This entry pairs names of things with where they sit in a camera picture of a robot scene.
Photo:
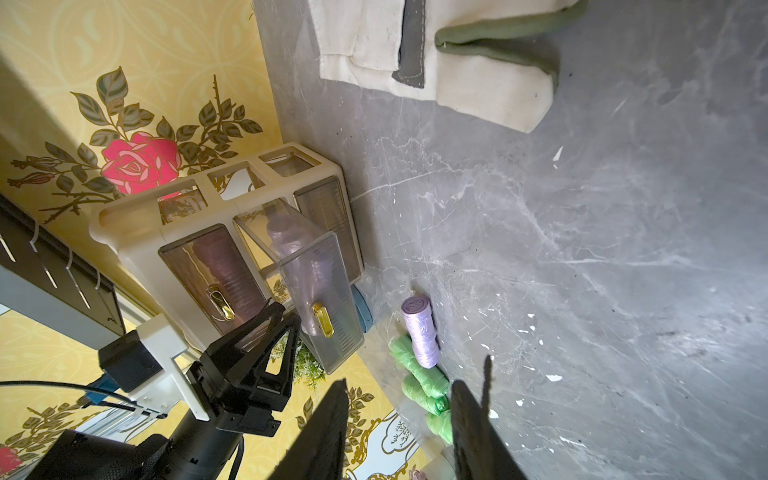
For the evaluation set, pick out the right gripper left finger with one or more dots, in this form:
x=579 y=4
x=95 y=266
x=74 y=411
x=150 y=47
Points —
x=319 y=450

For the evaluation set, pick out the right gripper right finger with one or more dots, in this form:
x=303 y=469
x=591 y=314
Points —
x=479 y=452

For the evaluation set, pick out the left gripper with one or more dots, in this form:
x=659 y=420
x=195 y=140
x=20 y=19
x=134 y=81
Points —
x=247 y=375

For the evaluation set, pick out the green roll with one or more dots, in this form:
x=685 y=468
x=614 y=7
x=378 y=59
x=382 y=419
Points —
x=414 y=391
x=441 y=425
x=432 y=380

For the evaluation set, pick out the beige drawer organizer cabinet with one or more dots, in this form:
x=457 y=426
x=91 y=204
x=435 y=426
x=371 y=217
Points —
x=136 y=227

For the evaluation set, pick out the transparent drawer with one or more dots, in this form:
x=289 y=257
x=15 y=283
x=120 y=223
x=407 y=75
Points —
x=323 y=202
x=317 y=282
x=214 y=273

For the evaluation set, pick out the transparent bottom drawer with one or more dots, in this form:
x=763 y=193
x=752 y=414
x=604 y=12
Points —
x=323 y=202

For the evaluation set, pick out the transparent top drawer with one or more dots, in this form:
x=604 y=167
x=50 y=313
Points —
x=214 y=273

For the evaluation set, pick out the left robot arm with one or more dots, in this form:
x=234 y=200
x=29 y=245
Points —
x=195 y=450

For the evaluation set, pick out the potted green plant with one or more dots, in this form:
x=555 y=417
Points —
x=307 y=369

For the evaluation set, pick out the white work glove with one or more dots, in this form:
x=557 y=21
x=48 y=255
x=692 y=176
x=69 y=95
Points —
x=463 y=55

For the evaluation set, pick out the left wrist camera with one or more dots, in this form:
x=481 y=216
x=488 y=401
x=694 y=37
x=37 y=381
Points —
x=143 y=365

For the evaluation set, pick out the grey wall shelf tray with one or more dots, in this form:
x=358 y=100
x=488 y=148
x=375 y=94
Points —
x=45 y=280

